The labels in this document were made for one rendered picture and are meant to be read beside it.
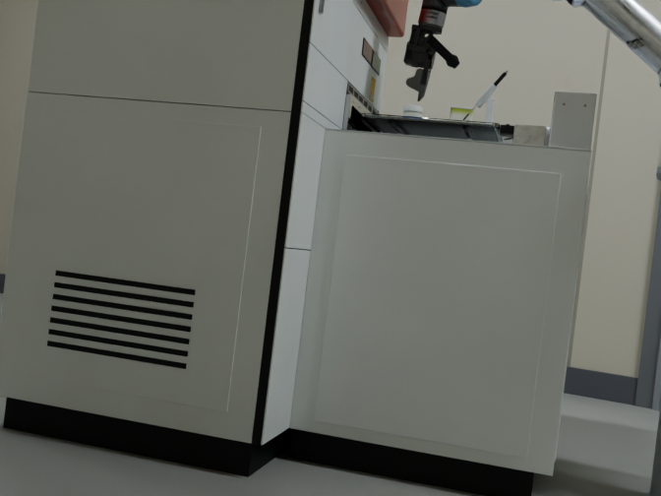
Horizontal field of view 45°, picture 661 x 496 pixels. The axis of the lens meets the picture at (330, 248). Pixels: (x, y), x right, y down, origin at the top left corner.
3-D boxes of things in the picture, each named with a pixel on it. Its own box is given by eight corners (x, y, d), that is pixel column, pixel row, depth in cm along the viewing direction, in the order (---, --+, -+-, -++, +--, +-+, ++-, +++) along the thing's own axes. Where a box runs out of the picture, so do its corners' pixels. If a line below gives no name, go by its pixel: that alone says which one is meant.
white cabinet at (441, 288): (284, 462, 193) (325, 129, 193) (366, 400, 286) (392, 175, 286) (555, 514, 177) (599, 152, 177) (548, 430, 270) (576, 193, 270)
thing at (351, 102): (340, 128, 209) (344, 93, 209) (373, 153, 252) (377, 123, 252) (347, 129, 209) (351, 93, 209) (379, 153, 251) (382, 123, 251)
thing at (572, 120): (548, 150, 185) (555, 91, 185) (545, 177, 239) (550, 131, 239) (589, 153, 183) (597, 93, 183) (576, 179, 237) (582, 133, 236)
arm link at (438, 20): (447, 17, 231) (446, 12, 223) (443, 32, 231) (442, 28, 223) (421, 12, 232) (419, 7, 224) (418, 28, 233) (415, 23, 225)
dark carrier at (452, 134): (365, 116, 214) (365, 114, 214) (388, 138, 247) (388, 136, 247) (493, 126, 205) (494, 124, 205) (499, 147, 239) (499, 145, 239)
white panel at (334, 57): (291, 111, 174) (312, -69, 174) (366, 160, 253) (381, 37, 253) (304, 112, 174) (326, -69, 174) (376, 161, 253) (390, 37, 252)
